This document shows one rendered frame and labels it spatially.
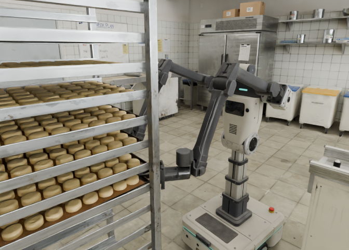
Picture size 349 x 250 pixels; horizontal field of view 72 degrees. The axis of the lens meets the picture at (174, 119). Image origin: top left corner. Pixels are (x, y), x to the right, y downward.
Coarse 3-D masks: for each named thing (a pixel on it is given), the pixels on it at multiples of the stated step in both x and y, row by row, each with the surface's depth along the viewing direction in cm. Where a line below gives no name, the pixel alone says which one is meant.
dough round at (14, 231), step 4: (12, 224) 70; (16, 224) 70; (20, 224) 70; (4, 228) 69; (8, 228) 68; (12, 228) 68; (16, 228) 68; (20, 228) 69; (4, 232) 67; (8, 232) 67; (12, 232) 67; (16, 232) 67; (20, 232) 68; (4, 236) 66; (8, 236) 66; (12, 236) 67; (16, 236) 67; (4, 240) 66; (8, 240) 66
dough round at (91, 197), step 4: (92, 192) 84; (96, 192) 84; (84, 196) 82; (88, 196) 82; (92, 196) 82; (96, 196) 82; (84, 200) 80; (88, 200) 80; (92, 200) 81; (96, 200) 82
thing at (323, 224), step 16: (320, 176) 123; (320, 192) 124; (336, 192) 119; (320, 208) 126; (336, 208) 120; (320, 224) 127; (336, 224) 122; (304, 240) 136; (320, 240) 129; (336, 240) 123
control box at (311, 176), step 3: (324, 156) 146; (321, 159) 142; (324, 159) 142; (321, 162) 138; (324, 162) 138; (312, 174) 130; (312, 177) 130; (309, 180) 132; (312, 180) 131; (309, 183) 132; (312, 183) 131; (309, 186) 132; (312, 186) 131; (309, 189) 133; (309, 192) 133
